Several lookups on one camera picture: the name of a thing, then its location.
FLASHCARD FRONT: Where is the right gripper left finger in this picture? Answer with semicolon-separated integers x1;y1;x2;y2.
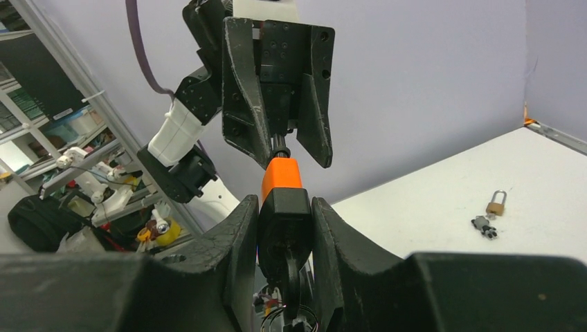
1;195;259;331

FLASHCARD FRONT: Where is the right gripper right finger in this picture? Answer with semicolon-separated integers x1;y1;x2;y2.
311;197;586;331

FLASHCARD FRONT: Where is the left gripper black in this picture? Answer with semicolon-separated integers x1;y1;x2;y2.
222;17;335;169

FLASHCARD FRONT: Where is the orange padlock keys black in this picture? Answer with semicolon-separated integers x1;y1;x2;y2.
258;249;318;331

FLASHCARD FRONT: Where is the orange padlock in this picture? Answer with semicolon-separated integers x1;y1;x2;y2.
257;134;313;284

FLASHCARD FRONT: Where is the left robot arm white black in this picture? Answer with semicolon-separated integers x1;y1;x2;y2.
125;1;336;222

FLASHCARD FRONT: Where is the brass padlock keys grey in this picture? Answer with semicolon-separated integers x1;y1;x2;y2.
471;216;498;239

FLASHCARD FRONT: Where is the cluttered metal shelf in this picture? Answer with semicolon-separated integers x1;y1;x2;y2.
1;1;202;246

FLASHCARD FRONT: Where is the aluminium rail frame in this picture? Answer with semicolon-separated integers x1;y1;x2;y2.
524;119;586;155

